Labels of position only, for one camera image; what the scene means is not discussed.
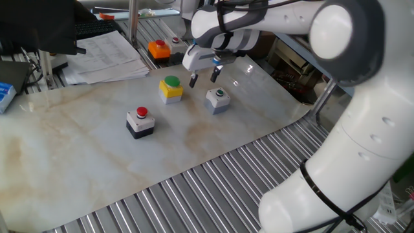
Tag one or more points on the white power strip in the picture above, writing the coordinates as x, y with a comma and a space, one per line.
388, 207

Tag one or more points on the brown cardboard box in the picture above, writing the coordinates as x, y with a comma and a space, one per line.
263, 47

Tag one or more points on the silver camera with blue cap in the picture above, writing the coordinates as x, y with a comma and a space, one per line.
226, 59

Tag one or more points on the small green button grey box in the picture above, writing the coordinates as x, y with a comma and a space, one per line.
217, 102

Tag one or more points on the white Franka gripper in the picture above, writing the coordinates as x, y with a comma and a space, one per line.
197, 59

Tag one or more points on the red button white black box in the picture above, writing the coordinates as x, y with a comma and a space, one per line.
140, 124

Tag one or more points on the grey metal shelf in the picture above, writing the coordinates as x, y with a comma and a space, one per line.
297, 55

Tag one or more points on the white crumpled cloth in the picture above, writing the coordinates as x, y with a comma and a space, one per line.
147, 13

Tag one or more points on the stack of printed paper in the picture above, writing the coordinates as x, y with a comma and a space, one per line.
103, 58

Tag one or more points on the blue white tissue pack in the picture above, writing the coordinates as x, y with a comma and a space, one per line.
6, 95

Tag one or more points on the white device black base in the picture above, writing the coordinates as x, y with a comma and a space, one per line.
58, 59

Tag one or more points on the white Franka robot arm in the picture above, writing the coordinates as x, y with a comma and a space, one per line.
365, 145

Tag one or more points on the dark grey laptop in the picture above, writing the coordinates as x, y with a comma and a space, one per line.
13, 74

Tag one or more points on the orange box red button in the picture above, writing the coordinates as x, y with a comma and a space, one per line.
159, 51

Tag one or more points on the green mushroom button yellow box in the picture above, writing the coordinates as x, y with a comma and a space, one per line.
170, 92

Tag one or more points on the aluminium frame profile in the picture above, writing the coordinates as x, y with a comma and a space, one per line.
47, 68
323, 97
133, 22

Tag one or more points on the white box small red button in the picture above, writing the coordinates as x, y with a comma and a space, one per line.
176, 45

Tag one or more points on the black keyboard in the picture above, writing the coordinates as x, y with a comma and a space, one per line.
97, 28

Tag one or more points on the marble pattern mat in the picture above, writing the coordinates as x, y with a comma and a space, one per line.
81, 168

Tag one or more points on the black monitor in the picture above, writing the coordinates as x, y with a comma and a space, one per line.
39, 26

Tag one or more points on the orange tape piece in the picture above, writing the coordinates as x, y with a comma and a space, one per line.
106, 16

